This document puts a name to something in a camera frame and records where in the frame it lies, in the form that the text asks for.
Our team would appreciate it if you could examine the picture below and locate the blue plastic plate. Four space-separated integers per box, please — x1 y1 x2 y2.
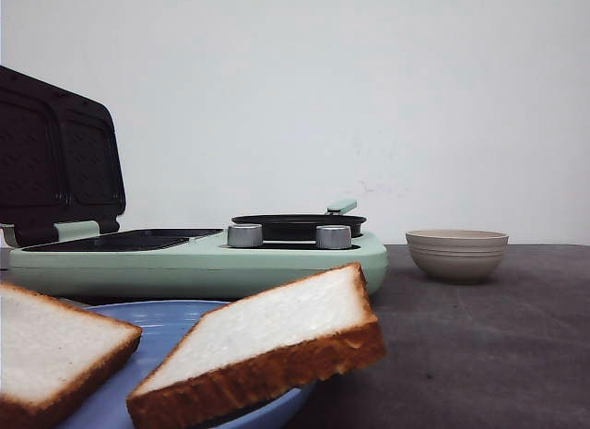
58 300 314 428

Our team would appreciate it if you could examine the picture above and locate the right silver knob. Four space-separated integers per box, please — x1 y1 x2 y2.
315 224 352 250

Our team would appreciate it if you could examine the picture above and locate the toast slice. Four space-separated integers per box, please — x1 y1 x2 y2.
126 262 386 428
1 282 142 428

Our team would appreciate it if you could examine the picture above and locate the beige ribbed bowl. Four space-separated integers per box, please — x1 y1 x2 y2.
406 229 509 283

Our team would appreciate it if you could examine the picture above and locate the mint green breakfast maker base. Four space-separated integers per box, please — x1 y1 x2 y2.
2 221 388 299

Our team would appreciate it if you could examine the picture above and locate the breakfast maker hinged lid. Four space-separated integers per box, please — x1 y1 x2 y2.
1 67 125 247

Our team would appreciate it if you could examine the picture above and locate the black frying pan green handle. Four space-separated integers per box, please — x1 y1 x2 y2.
231 198 367 241

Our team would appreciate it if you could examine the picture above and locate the silver knob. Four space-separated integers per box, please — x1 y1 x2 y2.
315 224 352 250
227 223 264 248

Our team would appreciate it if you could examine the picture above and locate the left silver knob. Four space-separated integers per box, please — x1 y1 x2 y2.
227 223 264 248

